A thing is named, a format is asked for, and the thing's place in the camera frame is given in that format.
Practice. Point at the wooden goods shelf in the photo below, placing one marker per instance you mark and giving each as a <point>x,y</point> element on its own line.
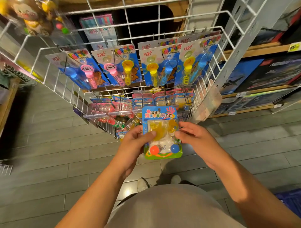
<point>7,105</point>

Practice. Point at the person's left hand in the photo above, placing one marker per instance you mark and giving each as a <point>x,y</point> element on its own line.
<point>134,150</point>

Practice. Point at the blue and pink bubble wand card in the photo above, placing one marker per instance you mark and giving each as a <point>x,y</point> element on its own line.
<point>77,70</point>

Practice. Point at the clear plastic label holder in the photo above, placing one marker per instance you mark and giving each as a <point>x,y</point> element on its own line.
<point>207,103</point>

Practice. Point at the person's left forearm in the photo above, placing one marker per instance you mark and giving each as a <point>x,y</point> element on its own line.
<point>101,199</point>

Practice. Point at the person's right hand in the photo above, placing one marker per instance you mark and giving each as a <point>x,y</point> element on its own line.
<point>200,143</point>

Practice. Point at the wooden display stand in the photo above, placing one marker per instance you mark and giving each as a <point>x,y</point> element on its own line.
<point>117,3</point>

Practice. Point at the blue packet yellow sticky toy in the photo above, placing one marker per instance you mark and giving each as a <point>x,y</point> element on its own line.
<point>162,129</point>

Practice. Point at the brown monkey toy packet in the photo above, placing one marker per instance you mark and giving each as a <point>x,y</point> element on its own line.
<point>28,16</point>

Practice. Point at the bubble wand cards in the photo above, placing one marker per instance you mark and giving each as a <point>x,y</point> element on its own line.
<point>178,58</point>

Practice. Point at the blue plastic shopping basket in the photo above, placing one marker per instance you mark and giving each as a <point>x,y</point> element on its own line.
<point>290,202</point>

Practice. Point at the person's grey clothing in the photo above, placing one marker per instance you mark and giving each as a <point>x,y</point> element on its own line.
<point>174,209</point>

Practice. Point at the pink hanging packet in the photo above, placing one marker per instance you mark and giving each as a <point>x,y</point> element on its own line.
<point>16,65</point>

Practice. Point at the pink and yellow bubble wand card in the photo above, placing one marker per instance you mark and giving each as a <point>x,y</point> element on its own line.
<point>120,65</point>

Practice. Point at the pile of small toy packets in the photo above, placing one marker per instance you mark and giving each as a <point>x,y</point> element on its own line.
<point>117,105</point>

